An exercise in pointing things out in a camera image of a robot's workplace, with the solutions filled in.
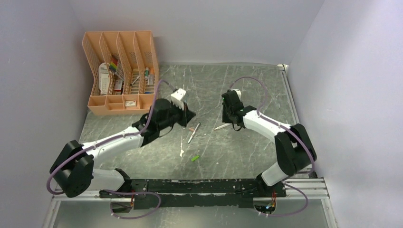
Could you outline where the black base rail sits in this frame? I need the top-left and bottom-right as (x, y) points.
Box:
(99, 179), (286, 209)

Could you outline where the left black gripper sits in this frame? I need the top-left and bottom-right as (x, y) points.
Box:
(158, 100), (196, 131)

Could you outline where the small white box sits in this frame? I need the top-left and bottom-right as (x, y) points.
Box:
(125, 100), (137, 108)

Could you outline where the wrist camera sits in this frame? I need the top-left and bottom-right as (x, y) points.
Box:
(170, 88), (187, 110)
(233, 89), (241, 100)

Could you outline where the orange file organizer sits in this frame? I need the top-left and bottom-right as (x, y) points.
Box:
(82, 30), (159, 115)

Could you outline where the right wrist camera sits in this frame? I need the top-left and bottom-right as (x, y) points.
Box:
(233, 89), (241, 100)

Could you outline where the white booklet in organizer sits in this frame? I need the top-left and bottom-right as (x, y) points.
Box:
(98, 63), (110, 95)

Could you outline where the white pen on table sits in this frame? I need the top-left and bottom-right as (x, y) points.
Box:
(188, 122), (201, 144)

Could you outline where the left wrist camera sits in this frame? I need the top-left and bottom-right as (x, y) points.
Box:
(170, 88), (187, 110)

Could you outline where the colored markers pack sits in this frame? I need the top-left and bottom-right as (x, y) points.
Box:
(109, 55), (118, 75)

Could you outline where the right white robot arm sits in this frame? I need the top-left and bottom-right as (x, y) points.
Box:
(221, 90), (317, 197)

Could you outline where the green pen cap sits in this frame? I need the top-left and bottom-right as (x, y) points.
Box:
(191, 155), (199, 162)

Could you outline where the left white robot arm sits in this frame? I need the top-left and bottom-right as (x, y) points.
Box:
(48, 98), (196, 198)

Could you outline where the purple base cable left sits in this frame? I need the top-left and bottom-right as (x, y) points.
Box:
(104, 190), (162, 220)

